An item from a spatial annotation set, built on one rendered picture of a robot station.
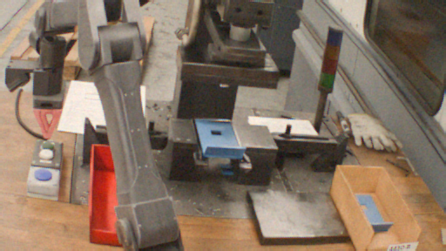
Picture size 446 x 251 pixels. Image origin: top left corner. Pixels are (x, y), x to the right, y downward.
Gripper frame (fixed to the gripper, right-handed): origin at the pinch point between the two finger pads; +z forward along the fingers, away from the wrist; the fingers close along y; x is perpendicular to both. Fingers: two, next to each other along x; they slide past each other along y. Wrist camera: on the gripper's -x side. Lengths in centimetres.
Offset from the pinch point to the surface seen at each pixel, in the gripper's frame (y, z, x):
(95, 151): 2.4, 2.2, 10.9
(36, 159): 5.6, 3.9, -2.2
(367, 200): 10, 6, 67
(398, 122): -41, 10, 98
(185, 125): -4.1, -1.5, 28.9
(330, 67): -15, -13, 61
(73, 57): -267, 86, -12
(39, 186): 14.8, 4.2, -0.4
